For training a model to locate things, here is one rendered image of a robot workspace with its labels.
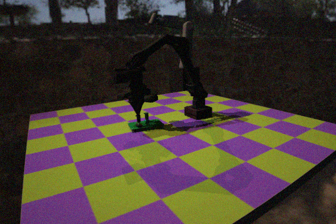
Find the green circuit board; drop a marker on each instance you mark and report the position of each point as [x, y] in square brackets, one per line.
[145, 124]

